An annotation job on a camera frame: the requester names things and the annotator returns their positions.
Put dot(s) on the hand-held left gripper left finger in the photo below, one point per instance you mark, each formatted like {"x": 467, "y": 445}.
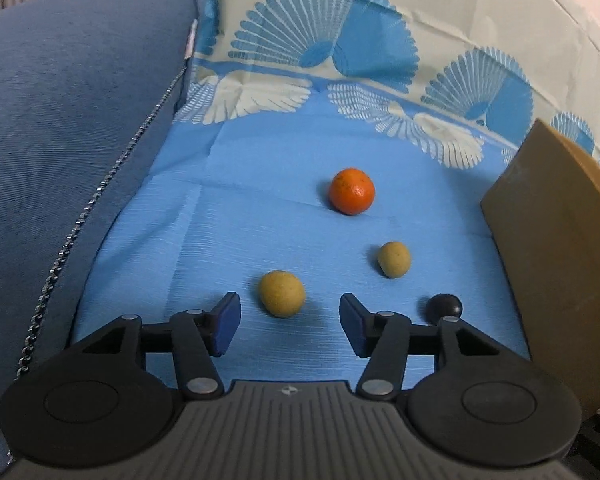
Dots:
{"x": 227, "y": 322}

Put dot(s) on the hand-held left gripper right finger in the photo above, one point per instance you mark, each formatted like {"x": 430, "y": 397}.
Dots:
{"x": 355, "y": 325}

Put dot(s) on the tan round longan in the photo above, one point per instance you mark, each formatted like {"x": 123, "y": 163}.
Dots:
{"x": 281, "y": 293}
{"x": 394, "y": 259}

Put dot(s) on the dark purple round fruit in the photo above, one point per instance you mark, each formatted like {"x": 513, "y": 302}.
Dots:
{"x": 444, "y": 305}

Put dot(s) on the reddish orange tangerine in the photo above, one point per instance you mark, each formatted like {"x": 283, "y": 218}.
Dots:
{"x": 352, "y": 191}

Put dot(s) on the brown cardboard box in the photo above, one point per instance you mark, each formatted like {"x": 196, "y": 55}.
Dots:
{"x": 555, "y": 240}

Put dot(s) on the blue fan print cloth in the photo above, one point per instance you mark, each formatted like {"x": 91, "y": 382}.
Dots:
{"x": 230, "y": 200}

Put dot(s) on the blue fabric sofa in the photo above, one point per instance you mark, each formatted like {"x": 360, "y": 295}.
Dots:
{"x": 55, "y": 135}

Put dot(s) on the white sofa label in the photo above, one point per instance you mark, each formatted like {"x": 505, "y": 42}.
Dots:
{"x": 191, "y": 40}

